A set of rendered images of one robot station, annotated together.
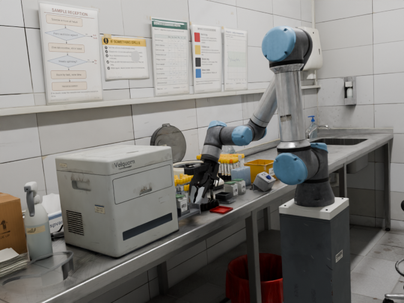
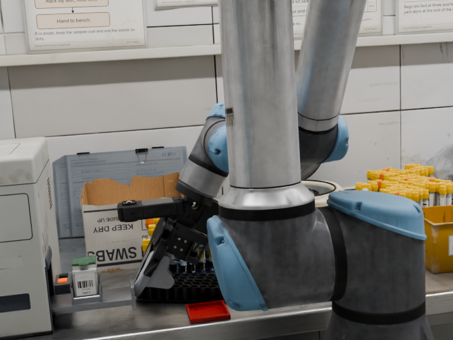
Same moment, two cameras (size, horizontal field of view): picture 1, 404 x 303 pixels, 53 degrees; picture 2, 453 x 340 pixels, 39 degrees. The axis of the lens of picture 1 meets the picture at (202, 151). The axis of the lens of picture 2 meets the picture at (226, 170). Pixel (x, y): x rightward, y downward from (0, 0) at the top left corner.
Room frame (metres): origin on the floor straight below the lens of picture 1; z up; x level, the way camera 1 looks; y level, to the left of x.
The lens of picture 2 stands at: (0.81, -0.78, 1.31)
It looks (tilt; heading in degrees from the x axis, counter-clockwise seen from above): 10 degrees down; 41
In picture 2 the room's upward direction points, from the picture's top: 3 degrees counter-clockwise
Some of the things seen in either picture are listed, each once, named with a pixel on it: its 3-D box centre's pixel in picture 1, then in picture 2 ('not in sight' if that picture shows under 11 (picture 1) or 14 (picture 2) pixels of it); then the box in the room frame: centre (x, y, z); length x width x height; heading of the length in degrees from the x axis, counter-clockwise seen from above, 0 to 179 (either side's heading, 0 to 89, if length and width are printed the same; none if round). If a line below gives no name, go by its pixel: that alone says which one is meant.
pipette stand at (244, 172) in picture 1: (241, 178); not in sight; (1.92, -0.18, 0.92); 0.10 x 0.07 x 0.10; 136
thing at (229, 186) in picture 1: (231, 189); not in sight; (1.77, -0.12, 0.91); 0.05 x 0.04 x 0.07; 51
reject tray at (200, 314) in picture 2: (221, 209); (207, 311); (1.57, -0.06, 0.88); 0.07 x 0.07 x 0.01; 51
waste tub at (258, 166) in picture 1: (261, 171); (449, 237); (2.05, -0.30, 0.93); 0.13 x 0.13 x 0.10; 47
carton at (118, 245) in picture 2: not in sight; (137, 218); (1.77, 0.33, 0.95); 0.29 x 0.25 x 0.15; 51
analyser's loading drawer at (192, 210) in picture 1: (175, 213); (73, 295); (1.42, 0.11, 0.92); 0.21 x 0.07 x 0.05; 141
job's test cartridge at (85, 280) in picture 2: (178, 205); (85, 280); (1.44, 0.10, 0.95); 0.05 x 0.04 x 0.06; 51
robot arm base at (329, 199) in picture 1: (313, 189); (378, 332); (1.51, -0.41, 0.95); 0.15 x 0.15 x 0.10
